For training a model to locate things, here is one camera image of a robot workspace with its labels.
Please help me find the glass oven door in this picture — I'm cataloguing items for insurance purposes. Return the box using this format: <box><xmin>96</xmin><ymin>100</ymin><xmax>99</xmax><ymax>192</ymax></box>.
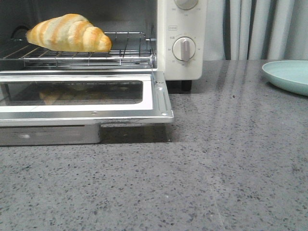
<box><xmin>0</xmin><ymin>70</ymin><xmax>174</xmax><ymax>146</ymax></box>

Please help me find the striped croissant bread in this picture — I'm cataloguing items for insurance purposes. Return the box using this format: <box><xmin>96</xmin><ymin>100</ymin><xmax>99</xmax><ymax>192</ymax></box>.
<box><xmin>26</xmin><ymin>13</ymin><xmax>112</xmax><ymax>52</ymax></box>

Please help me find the black oven foot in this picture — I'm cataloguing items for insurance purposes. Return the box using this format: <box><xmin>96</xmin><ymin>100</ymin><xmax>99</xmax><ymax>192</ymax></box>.
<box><xmin>181</xmin><ymin>80</ymin><xmax>192</xmax><ymax>92</ymax></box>

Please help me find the lower oven timer knob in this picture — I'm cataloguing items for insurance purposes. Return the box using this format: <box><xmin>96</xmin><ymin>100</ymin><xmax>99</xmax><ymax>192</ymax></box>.
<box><xmin>172</xmin><ymin>37</ymin><xmax>196</xmax><ymax>62</ymax></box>

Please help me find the white toaster oven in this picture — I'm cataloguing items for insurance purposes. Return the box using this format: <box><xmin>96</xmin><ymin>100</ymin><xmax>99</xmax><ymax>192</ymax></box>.
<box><xmin>0</xmin><ymin>0</ymin><xmax>207</xmax><ymax>81</ymax></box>

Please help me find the upper oven knob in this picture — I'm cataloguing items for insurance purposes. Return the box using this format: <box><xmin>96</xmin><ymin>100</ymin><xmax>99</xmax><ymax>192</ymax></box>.
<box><xmin>174</xmin><ymin>0</ymin><xmax>198</xmax><ymax>10</ymax></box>

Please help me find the grey curtain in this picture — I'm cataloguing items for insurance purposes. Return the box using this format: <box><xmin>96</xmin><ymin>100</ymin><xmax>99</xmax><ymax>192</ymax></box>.
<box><xmin>204</xmin><ymin>0</ymin><xmax>308</xmax><ymax>61</ymax></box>

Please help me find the light green plate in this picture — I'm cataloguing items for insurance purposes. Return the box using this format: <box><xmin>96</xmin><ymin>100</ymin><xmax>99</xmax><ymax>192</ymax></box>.
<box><xmin>262</xmin><ymin>60</ymin><xmax>308</xmax><ymax>96</ymax></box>

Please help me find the wire oven rack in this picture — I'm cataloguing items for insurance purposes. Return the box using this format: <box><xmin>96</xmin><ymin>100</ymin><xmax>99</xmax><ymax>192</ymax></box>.
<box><xmin>0</xmin><ymin>32</ymin><xmax>156</xmax><ymax>70</ymax></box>

